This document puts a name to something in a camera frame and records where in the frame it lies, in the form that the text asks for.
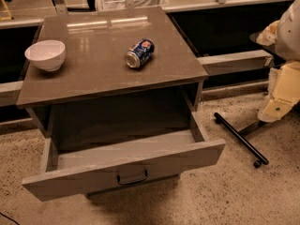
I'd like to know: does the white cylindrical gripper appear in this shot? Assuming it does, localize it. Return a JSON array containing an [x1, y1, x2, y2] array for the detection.
[[256, 21, 300, 123]]

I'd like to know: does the blue pepsi can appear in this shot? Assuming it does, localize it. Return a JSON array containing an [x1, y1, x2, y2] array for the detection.
[[125, 38, 155, 68]]

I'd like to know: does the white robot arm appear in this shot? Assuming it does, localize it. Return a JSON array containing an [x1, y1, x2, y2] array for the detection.
[[256, 0, 300, 123]]

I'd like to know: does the grey cabinet with glossy top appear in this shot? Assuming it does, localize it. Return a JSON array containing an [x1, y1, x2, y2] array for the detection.
[[16, 7, 209, 139]]

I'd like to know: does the open grey top drawer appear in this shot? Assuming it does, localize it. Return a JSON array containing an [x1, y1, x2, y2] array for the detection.
[[22, 113, 225, 201]]

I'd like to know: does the dark round side table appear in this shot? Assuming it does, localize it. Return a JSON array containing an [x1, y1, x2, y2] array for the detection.
[[249, 32, 285, 67]]

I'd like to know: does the black rolling table base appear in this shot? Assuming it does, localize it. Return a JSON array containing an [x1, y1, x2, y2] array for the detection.
[[214, 112, 269, 168]]

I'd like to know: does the clear plastic bin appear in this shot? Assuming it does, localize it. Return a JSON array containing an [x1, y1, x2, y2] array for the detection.
[[96, 0, 168, 11]]

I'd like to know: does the white ceramic bowl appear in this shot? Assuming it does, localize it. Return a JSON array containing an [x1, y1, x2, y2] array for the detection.
[[24, 40, 66, 71]]

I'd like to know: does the yellow object at left edge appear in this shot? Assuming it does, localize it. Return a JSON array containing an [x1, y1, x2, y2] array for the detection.
[[0, 0, 12, 21]]

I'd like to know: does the black drawer handle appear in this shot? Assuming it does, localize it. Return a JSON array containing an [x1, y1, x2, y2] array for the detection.
[[116, 170, 148, 186]]

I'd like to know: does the black cable on floor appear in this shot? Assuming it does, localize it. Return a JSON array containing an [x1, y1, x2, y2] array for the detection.
[[0, 212, 21, 225]]

